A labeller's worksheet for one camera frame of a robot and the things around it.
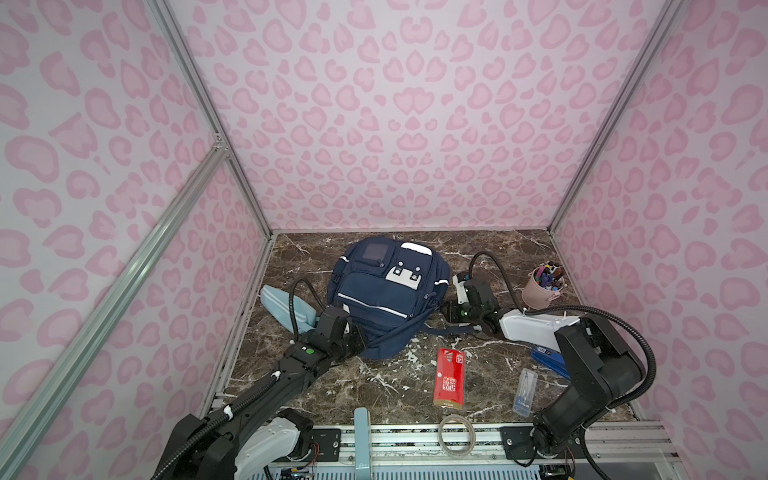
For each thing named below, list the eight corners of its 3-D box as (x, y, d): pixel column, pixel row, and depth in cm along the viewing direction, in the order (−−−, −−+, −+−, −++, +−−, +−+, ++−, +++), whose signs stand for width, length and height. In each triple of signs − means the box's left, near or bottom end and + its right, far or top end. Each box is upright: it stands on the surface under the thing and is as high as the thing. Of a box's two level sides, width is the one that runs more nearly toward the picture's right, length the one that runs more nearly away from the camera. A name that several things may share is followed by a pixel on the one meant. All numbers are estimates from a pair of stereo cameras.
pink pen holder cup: (522, 311, 99) (537, 288, 89) (516, 289, 105) (529, 265, 94) (551, 311, 99) (569, 288, 89) (543, 289, 105) (559, 265, 94)
